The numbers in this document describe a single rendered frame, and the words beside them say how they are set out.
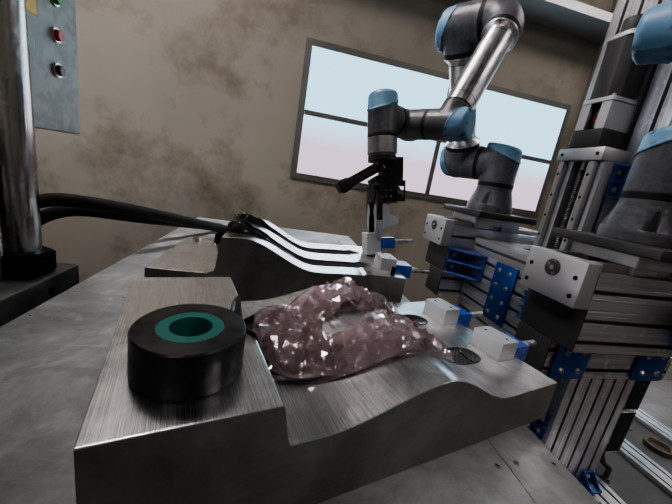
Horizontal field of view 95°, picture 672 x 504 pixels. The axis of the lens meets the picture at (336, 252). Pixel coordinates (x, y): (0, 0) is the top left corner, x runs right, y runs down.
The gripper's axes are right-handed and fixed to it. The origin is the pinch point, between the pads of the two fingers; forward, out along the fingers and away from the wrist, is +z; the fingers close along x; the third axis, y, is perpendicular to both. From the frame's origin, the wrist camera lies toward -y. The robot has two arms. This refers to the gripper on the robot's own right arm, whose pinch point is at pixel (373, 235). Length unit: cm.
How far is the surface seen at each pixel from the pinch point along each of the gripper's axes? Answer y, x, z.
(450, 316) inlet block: 5.0, -30.1, 12.1
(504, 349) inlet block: 7.3, -40.6, 13.5
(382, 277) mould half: -3.2, -17.6, 7.4
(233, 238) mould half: -32.2, -18.5, -1.2
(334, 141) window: 20, 178, -64
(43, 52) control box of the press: -79, 13, -44
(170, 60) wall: -98, 171, -114
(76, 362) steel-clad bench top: -49, -36, 12
